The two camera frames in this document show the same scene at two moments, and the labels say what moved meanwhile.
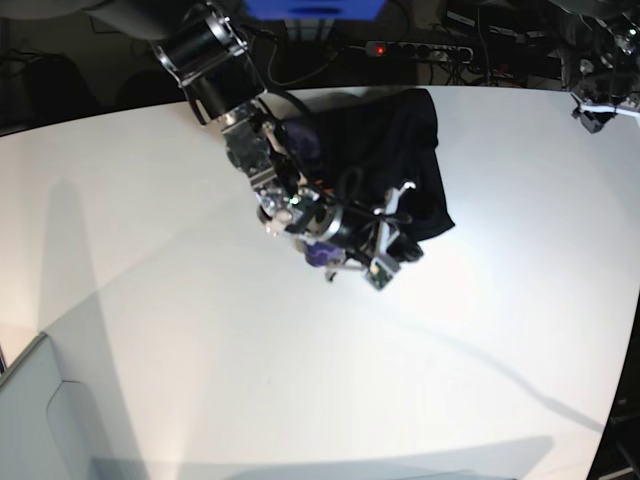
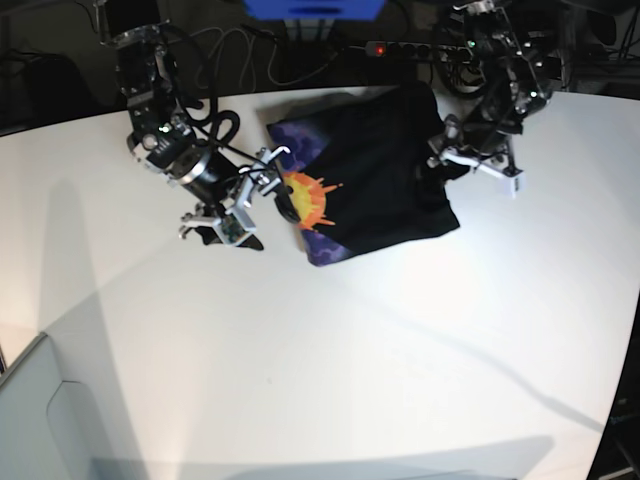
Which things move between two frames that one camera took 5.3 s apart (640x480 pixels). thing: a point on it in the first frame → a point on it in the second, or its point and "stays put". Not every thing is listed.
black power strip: (420, 50) stays put
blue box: (314, 10) stays put
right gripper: (608, 94) → (481, 142)
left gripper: (348, 237) → (223, 187)
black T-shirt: (378, 145) stays put
